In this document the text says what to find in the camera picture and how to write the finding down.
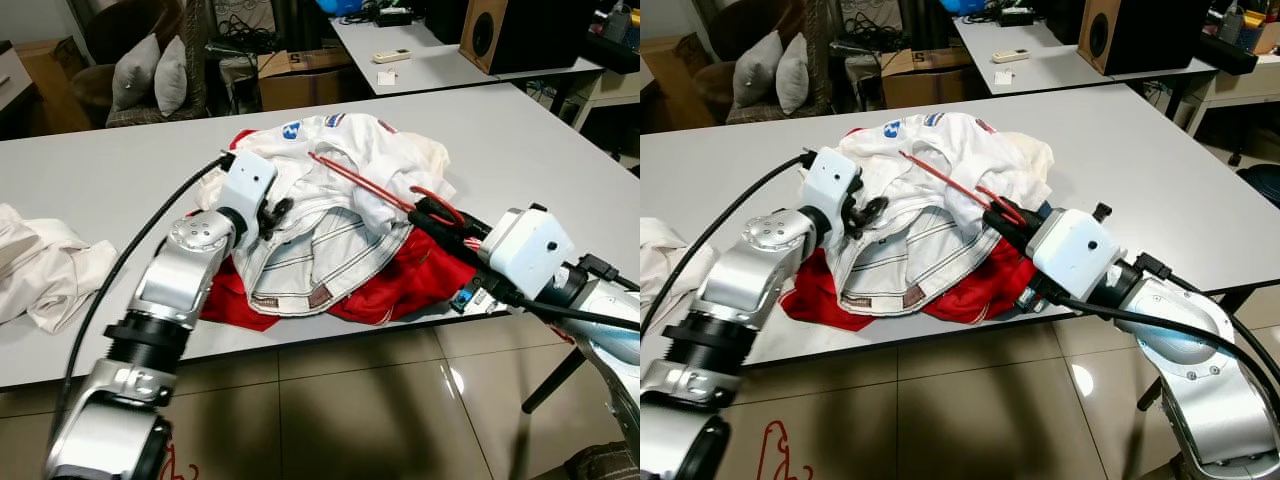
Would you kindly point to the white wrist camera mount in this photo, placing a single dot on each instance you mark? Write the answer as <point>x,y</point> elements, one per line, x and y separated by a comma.
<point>830,185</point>
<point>525,250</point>
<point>1075,250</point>
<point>245,185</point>

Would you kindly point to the long black speaker bar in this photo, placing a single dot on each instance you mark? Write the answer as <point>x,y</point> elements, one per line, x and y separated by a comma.
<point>610,52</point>
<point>1228,55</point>

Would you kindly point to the white crumpled cloth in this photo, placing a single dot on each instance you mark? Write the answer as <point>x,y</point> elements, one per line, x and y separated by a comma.
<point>50,270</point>
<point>665,260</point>

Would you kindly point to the white side cabinet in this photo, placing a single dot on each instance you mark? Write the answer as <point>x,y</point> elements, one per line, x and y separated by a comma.
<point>12,80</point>

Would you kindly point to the tall cardboard box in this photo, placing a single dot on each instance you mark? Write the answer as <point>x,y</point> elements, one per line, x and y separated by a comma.
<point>50,90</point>
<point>670,90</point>

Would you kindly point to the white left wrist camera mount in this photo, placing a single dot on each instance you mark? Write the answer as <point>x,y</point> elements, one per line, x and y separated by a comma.
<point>245,185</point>
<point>830,185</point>

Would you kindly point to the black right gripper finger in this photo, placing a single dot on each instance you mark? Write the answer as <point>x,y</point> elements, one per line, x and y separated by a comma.
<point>428,213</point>
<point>1003,212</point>

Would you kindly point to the black table leg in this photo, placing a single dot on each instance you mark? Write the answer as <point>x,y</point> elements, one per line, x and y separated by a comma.
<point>1150,395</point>
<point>555,380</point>

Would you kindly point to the red garment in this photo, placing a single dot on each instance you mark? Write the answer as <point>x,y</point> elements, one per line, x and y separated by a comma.
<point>980,295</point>
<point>410,280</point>

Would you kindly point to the white shirt with sewn emblems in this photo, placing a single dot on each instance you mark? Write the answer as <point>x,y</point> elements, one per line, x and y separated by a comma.
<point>330,230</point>
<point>930,240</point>

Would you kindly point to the black power adapter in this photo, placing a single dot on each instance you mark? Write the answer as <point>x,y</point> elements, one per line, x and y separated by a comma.
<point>392,17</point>
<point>1017,17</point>

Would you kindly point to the dark blue round stool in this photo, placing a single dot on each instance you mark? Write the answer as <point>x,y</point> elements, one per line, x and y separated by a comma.
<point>1262,185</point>

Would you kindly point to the wooden black speaker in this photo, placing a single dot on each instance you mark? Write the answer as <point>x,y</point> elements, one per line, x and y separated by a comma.
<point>520,35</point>
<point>1140,35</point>

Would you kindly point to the dark wicker armchair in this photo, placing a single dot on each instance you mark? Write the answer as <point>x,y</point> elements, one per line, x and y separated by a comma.
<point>120,20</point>
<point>740,18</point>

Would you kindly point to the plaid seat metal chair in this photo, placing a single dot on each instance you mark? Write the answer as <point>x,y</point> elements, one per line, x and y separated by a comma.
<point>1170,470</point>
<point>600,465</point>

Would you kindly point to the grey pillow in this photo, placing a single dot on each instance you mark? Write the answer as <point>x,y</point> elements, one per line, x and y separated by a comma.
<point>172,75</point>
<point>135,75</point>
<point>757,70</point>
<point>793,75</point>

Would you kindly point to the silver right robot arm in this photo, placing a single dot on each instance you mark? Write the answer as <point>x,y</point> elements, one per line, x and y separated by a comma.
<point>610,340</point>
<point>1200,380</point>

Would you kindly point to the cream cloth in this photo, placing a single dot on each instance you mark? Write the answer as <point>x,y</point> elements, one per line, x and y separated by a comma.
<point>430,160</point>
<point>1035,160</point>

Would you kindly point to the blue round object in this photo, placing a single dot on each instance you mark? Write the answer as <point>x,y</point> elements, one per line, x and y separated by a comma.
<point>340,6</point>
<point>962,6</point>

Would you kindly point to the white remote control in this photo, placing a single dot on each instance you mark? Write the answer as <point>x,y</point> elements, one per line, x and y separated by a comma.
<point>392,55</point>
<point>1010,55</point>

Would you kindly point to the white low table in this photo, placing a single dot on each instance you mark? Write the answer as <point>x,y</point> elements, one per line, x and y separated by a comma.
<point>615,85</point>
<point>1240,85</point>

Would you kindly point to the open cardboard box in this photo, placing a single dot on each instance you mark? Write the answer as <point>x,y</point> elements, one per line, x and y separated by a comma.
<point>930,88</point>
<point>310,90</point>

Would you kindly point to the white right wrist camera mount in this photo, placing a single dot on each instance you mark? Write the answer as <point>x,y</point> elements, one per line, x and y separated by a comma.
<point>525,250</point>
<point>1075,250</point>

